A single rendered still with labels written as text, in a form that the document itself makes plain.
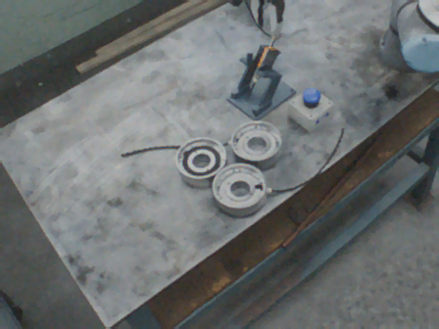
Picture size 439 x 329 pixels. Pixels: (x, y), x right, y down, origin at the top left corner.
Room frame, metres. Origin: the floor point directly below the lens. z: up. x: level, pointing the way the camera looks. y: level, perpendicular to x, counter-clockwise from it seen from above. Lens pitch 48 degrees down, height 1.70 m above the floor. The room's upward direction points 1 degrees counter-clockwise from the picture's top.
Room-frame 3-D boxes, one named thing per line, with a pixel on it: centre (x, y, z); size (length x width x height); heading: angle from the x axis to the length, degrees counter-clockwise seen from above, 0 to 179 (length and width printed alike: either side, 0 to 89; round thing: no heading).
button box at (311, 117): (0.81, -0.07, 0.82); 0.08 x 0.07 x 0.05; 131
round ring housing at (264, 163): (0.71, 0.06, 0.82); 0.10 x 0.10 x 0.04
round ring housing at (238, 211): (0.60, 0.09, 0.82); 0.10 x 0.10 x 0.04
